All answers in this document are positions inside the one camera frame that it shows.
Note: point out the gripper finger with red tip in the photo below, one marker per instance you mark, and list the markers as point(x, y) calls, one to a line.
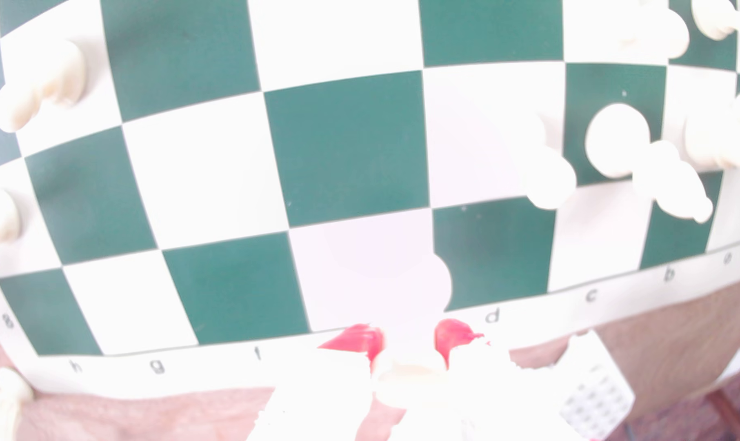
point(486, 398)
point(321, 398)

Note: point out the tall white king chess piece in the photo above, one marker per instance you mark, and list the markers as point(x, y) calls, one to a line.
point(712, 144)

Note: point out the green white chess mat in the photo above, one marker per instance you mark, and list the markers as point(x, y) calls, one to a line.
point(345, 147)

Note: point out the white bishop chess piece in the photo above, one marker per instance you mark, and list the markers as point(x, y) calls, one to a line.
point(618, 141)

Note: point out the white rook chess piece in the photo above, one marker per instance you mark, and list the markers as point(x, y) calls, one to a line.
point(412, 383)

